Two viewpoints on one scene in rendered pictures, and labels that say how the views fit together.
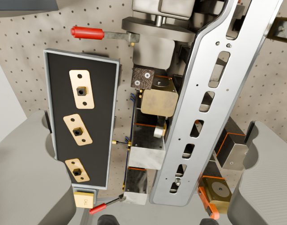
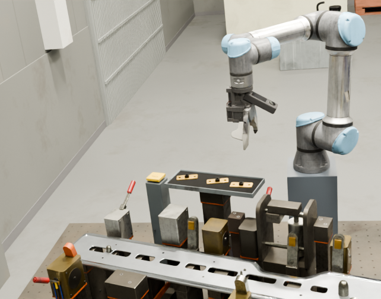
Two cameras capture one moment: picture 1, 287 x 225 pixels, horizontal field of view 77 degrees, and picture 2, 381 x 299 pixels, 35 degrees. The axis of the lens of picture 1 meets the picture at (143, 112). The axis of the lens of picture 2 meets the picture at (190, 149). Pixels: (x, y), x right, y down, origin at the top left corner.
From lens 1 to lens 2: 2.02 m
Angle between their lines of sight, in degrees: 61
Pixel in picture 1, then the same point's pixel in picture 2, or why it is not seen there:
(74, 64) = (255, 184)
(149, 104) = (215, 220)
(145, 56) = (249, 221)
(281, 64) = not seen: outside the picture
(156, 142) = (180, 222)
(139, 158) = (175, 208)
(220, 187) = (74, 281)
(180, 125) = (178, 253)
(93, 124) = (218, 185)
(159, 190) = (101, 239)
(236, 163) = (118, 277)
